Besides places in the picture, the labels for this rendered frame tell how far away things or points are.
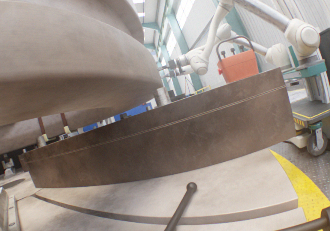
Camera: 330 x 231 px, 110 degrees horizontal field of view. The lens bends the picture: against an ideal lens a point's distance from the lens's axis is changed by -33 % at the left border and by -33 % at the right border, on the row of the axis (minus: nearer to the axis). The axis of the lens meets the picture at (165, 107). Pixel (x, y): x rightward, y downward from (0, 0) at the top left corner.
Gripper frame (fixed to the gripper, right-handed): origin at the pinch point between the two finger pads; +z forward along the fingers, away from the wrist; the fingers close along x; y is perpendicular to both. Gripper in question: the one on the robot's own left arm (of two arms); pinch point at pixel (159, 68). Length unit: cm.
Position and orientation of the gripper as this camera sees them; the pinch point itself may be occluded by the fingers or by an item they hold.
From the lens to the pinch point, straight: 140.6
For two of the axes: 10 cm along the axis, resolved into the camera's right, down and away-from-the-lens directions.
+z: -9.4, 3.1, 1.0
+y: -3.2, -9.5, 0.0
